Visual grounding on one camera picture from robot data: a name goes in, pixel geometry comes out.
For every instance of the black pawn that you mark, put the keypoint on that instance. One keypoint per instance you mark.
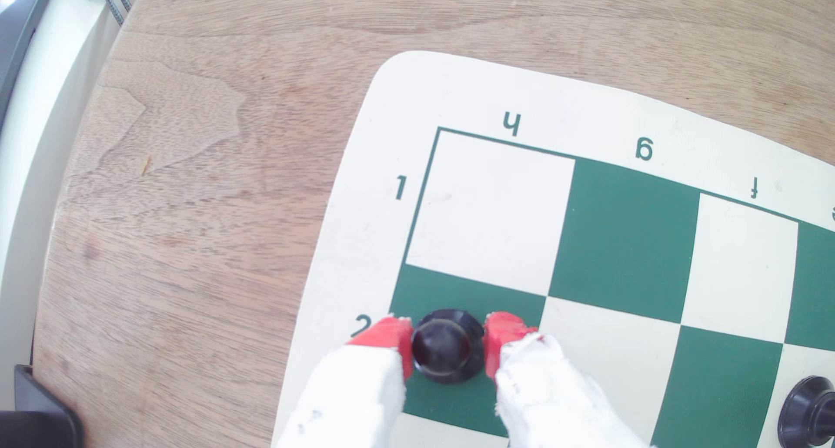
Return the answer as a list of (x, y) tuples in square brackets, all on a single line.
[(447, 350)]

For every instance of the green and cream chess mat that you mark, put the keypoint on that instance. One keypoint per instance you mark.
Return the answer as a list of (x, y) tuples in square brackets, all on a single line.
[(620, 239)]

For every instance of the dark grey flat device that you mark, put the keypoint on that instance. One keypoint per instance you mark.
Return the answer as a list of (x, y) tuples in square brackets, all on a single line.
[(19, 24)]

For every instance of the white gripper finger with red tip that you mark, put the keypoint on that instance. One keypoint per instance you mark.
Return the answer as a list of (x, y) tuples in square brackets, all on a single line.
[(548, 402), (352, 402)]

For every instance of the black flat object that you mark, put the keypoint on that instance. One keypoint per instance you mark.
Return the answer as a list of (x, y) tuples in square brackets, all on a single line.
[(39, 415)]

